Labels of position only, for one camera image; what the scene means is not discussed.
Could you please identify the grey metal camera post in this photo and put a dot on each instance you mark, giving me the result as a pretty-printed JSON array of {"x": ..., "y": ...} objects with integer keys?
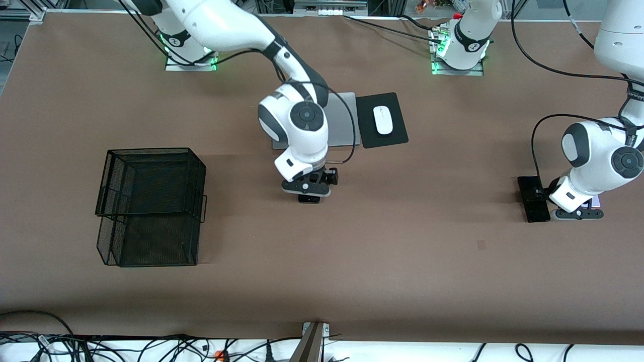
[{"x": 309, "y": 344}]

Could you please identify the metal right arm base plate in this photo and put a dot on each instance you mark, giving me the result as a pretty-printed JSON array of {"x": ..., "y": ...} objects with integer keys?
[{"x": 173, "y": 67}]

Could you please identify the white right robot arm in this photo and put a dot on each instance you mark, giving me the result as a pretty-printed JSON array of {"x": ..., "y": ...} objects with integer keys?
[{"x": 226, "y": 25}]

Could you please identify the white power strip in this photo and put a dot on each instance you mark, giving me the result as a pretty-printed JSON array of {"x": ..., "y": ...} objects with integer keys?
[{"x": 329, "y": 10}]

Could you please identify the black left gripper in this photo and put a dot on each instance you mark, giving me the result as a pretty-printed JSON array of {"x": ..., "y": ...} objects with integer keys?
[{"x": 545, "y": 192}]

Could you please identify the lavender flip phone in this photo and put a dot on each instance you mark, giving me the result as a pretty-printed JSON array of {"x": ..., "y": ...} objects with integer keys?
[{"x": 596, "y": 201}]

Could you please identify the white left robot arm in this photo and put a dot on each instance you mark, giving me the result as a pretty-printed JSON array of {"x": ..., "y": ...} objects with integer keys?
[{"x": 598, "y": 151}]

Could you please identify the black slab smartphone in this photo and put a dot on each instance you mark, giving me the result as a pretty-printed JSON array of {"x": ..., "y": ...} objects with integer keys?
[{"x": 533, "y": 213}]

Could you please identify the silver closed laptop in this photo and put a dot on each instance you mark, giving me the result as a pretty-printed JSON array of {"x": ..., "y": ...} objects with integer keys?
[{"x": 342, "y": 125}]

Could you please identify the aluminium frame rail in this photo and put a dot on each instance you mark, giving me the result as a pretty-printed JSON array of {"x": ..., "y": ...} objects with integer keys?
[{"x": 20, "y": 15}]

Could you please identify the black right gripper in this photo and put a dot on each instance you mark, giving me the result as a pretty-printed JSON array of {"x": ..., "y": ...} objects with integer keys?
[{"x": 322, "y": 177}]

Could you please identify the black mesh two-tier tray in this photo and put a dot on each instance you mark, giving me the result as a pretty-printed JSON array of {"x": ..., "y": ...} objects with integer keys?
[{"x": 151, "y": 201}]

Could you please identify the black flip phone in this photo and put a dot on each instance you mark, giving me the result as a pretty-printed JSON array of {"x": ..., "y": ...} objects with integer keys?
[{"x": 309, "y": 200}]

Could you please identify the white computer mouse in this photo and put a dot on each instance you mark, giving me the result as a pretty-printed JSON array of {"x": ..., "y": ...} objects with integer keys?
[{"x": 383, "y": 120}]

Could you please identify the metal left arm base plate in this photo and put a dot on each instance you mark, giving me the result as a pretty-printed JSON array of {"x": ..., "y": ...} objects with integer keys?
[{"x": 453, "y": 73}]

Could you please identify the black mouse pad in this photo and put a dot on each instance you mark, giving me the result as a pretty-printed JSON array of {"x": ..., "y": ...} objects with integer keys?
[{"x": 397, "y": 130}]

